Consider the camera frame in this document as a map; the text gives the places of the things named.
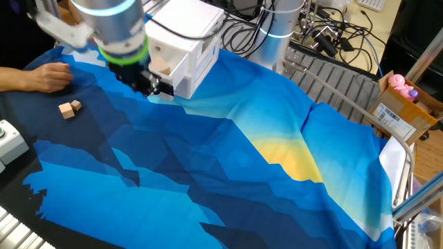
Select white keyboard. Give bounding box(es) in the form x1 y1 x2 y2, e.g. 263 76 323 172
356 0 387 12

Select green wrist flange ring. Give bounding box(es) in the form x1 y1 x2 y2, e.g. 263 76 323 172
98 34 150 66

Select medium wooden cube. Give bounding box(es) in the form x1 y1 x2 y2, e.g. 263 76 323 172
58 102 76 120

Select tangled black desk cables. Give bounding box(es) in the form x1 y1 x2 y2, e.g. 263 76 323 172
293 0 387 79

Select grey green-button box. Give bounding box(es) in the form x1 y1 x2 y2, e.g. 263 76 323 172
0 120 30 167

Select grey flexible hose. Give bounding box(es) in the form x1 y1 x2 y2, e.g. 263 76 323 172
282 58 416 208

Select person's right hand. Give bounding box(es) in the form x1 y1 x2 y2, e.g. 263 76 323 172
29 62 75 93

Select blue-edged aluminium beam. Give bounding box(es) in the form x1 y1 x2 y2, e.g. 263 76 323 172
392 171 443 224

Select pink plastic toy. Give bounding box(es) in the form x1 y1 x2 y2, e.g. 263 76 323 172
387 73 415 101

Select thin blue cable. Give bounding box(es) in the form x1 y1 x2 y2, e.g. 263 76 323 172
362 34 384 77

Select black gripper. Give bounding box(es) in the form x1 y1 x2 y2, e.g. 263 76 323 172
109 58 163 98

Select clear plastic bag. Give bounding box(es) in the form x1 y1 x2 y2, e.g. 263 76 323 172
413 210 443 249

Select labelled open cardboard box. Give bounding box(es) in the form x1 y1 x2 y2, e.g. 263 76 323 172
362 71 443 147

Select large wooden cube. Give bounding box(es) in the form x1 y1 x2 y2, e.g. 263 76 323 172
148 55 172 76

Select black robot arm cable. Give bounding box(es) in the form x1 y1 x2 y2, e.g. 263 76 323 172
145 0 278 59

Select person's right forearm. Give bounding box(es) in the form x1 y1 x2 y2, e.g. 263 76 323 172
0 65 35 93

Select blue printed tablecloth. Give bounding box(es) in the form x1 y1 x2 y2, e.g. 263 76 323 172
0 5 409 249

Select white drawer cabinet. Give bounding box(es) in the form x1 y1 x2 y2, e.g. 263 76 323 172
145 0 225 100

